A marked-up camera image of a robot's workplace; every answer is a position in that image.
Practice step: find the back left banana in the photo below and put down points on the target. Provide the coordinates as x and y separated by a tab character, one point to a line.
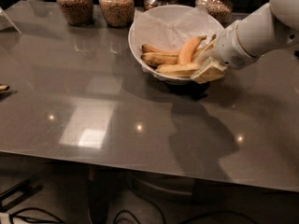
148	48

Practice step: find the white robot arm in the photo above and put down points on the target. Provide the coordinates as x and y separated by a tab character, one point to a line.
275	25

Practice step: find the black table leg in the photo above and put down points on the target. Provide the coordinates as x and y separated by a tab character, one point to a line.
103	186

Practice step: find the clear stand at left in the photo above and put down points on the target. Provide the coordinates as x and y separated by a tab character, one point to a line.
7	22

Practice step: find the upright curved banana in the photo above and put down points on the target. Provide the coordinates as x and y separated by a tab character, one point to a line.
188	48

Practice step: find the white paper liner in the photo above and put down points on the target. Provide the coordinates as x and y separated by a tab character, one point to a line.
162	31

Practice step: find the white bowl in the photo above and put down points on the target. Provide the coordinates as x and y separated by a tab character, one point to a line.
174	16

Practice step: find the right rear banana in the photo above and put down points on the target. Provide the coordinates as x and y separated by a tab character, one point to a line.
200	52

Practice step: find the front long banana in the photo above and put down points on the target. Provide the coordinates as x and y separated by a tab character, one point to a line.
178	70

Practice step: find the leftmost glass grain jar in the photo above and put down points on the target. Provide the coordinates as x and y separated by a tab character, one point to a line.
77	12

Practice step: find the glass grain jar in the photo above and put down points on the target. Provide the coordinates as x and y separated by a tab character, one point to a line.
221	10
77	12
118	13

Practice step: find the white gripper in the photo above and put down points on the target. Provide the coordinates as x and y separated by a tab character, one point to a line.
228	49

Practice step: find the round table base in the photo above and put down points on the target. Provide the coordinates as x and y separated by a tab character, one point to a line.
173	188

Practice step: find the black frame on floor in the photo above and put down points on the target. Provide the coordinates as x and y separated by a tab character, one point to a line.
18	194

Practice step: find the left middle banana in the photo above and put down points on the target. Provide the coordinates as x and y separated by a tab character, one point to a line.
156	59

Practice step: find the banana tip at left edge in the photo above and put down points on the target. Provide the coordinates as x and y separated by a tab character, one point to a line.
4	88

